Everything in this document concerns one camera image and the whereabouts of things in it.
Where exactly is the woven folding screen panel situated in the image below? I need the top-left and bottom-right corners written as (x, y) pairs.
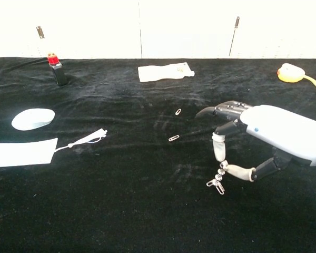
top-left (229, 0), bottom-right (316, 60)
top-left (0, 0), bottom-right (42, 60)
top-left (139, 0), bottom-right (238, 60)
top-left (38, 0), bottom-right (142, 60)

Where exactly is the white oval computer mouse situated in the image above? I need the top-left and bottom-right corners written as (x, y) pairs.
top-left (11, 108), bottom-right (56, 131)

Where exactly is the yellow duck tape measure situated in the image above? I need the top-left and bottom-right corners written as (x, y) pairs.
top-left (276, 63), bottom-right (316, 95)

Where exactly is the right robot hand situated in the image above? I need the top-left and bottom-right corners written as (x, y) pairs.
top-left (195, 100), bottom-right (316, 182)

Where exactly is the black velvet tablecloth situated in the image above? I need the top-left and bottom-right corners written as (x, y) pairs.
top-left (0, 57), bottom-right (316, 253)

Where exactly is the white bookmark with tassel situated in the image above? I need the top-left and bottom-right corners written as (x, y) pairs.
top-left (0, 128), bottom-right (108, 169)

